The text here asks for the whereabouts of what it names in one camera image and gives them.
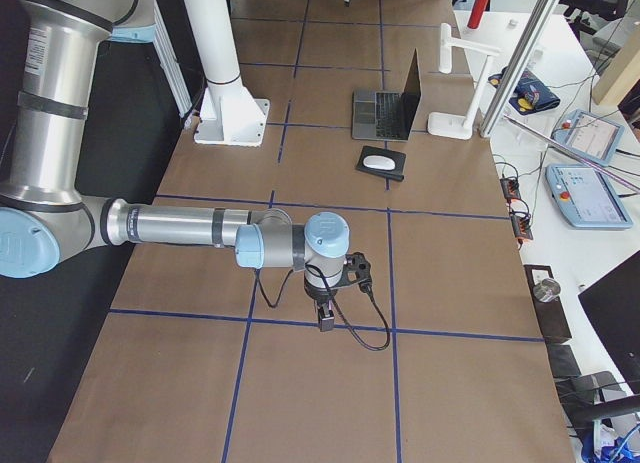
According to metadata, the grey laptop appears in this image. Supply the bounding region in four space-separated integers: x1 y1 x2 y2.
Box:
351 49 421 141

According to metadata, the black mouse pad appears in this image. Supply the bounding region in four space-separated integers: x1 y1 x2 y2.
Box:
355 145 406 182

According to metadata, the white computer mouse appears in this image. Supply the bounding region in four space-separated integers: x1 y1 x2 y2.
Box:
363 155 395 171

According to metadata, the white desk lamp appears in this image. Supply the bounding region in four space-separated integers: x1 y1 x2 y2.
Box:
426 22 502 141

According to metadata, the red cylinder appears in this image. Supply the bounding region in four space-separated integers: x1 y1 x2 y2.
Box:
467 0 490 30

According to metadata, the navy space print pouch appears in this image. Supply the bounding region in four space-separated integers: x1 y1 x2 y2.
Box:
509 69 560 115

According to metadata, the metal cup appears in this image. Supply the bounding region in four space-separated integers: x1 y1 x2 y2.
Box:
532 278 561 303

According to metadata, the black box under cup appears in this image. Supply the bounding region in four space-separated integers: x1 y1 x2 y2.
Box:
524 264 572 344

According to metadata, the orange black electronics board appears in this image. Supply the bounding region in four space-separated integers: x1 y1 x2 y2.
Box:
500 177 521 202

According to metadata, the near teach pendant tablet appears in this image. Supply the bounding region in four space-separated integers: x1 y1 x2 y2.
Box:
545 164 633 230

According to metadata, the teach pendant tablet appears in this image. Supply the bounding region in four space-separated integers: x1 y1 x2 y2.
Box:
552 109 624 166
545 164 633 230

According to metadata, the black monitor corner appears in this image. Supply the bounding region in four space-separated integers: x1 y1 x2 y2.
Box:
579 252 640 394

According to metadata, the far teach pendant tablet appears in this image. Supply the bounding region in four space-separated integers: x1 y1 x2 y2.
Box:
552 109 624 166

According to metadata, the black braided camera cable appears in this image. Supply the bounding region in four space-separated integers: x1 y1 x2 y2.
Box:
254 265 392 351

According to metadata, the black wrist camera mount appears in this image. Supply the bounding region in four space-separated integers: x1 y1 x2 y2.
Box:
334 252 373 293

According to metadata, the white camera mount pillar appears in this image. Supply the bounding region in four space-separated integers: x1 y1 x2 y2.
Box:
184 0 270 147

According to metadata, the aluminium frame post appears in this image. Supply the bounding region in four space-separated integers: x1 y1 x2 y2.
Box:
479 0 559 138

